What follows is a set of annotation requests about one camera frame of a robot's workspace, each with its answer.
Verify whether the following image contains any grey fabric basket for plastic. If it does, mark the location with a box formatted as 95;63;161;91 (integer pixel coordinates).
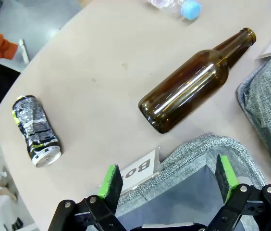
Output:
235;53;271;190

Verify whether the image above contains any white stand foot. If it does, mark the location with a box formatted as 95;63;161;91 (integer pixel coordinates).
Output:
18;38;30;65

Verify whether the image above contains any brown glass bottle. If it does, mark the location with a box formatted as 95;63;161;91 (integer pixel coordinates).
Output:
137;27;257;135

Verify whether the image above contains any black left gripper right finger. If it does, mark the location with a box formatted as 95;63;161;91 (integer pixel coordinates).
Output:
206;154;271;231

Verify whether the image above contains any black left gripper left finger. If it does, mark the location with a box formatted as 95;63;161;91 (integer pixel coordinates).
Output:
48;164;129;231

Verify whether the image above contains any crushed black silver can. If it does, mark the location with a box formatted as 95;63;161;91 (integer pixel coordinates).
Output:
12;95;62;168

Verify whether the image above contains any crushed plastic bottle blue cap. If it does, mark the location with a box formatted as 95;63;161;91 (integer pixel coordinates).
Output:
146;0;202;20

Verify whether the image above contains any grey fabric basket for bottles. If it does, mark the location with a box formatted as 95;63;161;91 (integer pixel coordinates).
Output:
115;132;268;231

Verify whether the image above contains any white Bottle label sign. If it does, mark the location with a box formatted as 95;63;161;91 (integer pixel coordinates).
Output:
97;147;161;194

